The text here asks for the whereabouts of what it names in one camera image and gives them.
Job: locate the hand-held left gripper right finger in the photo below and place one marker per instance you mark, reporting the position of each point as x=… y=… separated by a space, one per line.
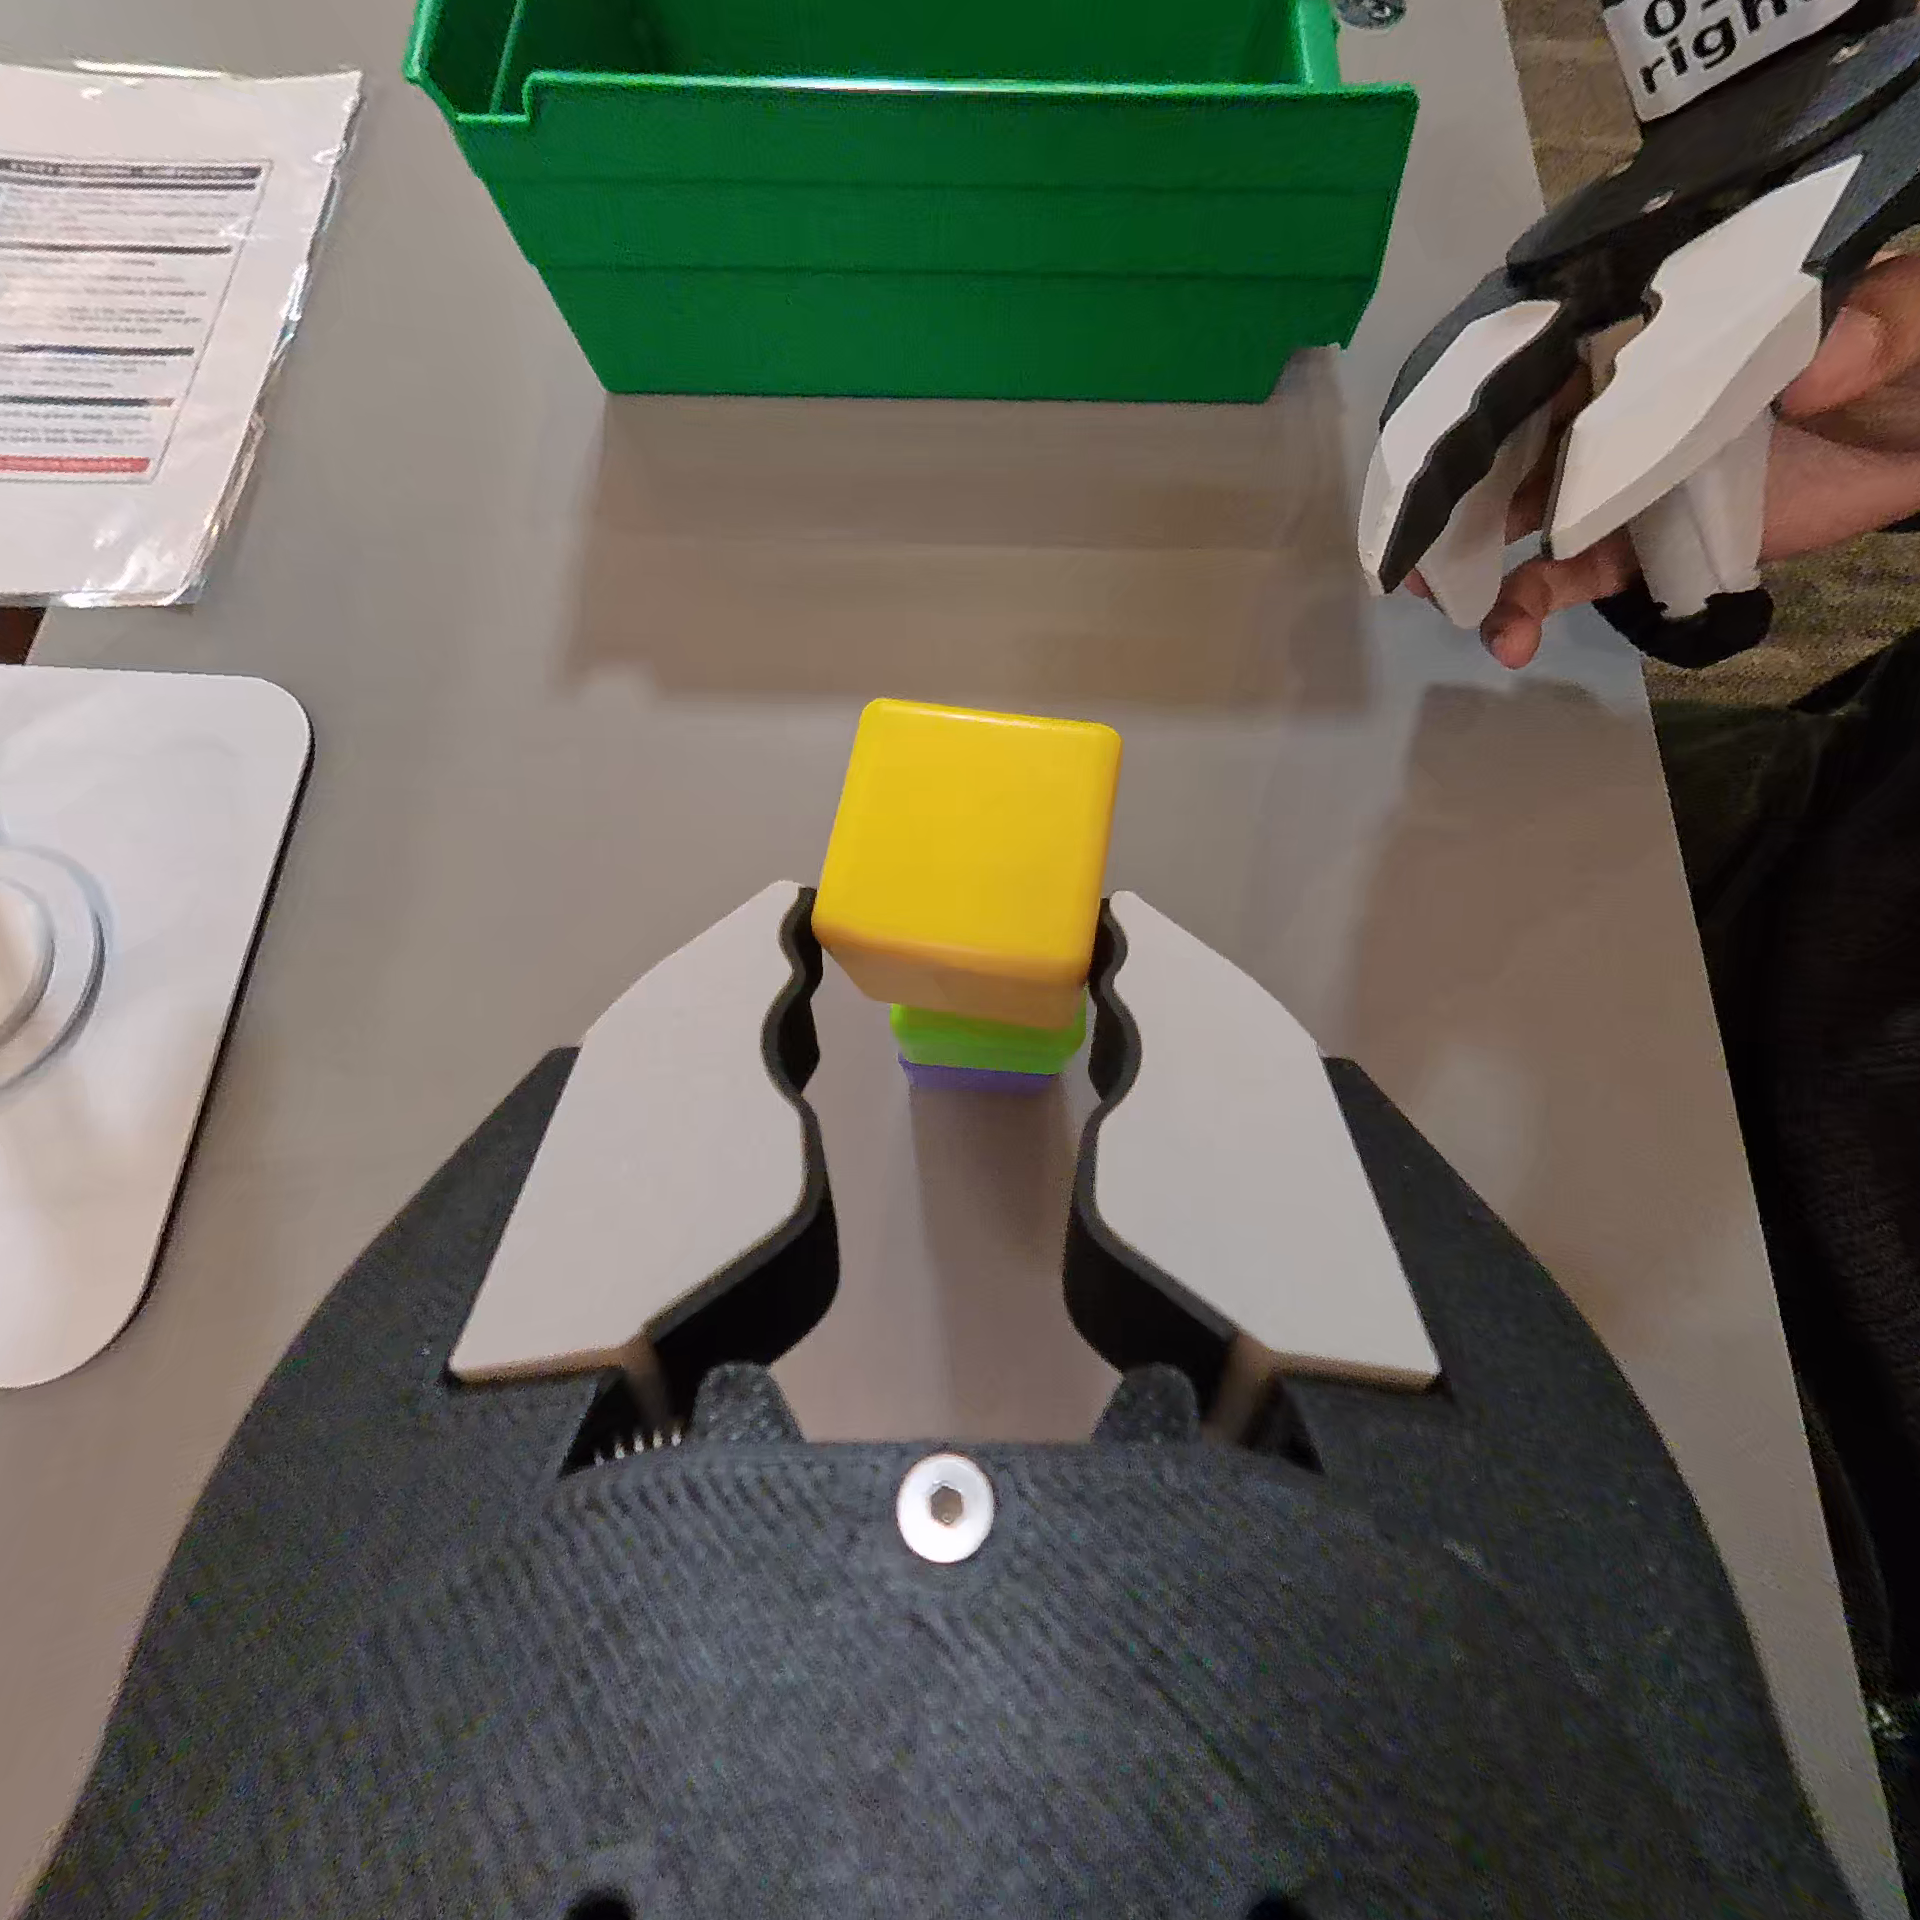
x=1253 y=1188

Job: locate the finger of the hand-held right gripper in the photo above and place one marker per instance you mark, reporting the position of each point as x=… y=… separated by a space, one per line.
x=1697 y=376
x=1441 y=437

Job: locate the grey desk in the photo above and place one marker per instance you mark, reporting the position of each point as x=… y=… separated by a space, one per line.
x=598 y=598

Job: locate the laminated paper sheet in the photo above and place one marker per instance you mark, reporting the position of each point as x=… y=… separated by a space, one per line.
x=136 y=331

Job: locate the lime green cube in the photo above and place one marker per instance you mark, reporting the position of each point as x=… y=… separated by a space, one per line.
x=991 y=1040

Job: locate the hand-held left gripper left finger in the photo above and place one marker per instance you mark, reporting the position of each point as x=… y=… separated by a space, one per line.
x=646 y=1188

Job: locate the green plastic bin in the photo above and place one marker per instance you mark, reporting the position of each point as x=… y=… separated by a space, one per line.
x=932 y=268

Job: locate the purple cube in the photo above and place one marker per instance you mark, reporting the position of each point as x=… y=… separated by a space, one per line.
x=975 y=1080

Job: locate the yellow cube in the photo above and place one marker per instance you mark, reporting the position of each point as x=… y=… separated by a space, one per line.
x=967 y=840

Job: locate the person's dark clothing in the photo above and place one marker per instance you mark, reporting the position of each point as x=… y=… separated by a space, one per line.
x=1829 y=1050

